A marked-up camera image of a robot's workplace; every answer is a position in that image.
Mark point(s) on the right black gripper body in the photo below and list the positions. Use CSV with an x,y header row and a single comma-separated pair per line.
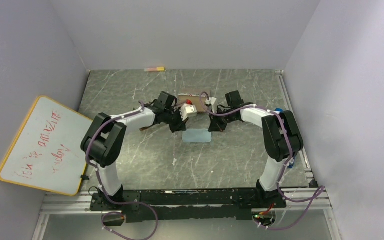
x,y
221,121

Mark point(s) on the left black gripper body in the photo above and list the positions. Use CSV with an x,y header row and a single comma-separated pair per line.
x,y
174,119

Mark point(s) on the blue cleaning cloth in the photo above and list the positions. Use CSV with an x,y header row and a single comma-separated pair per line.
x,y
196,136

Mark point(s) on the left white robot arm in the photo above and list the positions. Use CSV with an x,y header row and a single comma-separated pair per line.
x,y
104,139

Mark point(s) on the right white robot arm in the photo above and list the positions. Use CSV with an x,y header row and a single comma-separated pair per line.
x,y
281,135

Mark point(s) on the brown tinted sunglasses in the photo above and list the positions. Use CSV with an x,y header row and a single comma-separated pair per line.
x,y
144,128

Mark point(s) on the pink yellow marker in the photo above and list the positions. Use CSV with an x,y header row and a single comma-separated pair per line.
x,y
155,69

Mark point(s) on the blue whiteboard eraser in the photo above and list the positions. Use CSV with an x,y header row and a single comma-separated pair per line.
x,y
279,110

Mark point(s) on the blue black marker pen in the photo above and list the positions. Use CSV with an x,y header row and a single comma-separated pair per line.
x,y
291,163

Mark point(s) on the yellow framed whiteboard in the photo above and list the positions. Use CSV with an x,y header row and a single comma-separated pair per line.
x,y
46,152

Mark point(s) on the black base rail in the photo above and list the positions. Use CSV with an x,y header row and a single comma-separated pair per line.
x,y
212,203

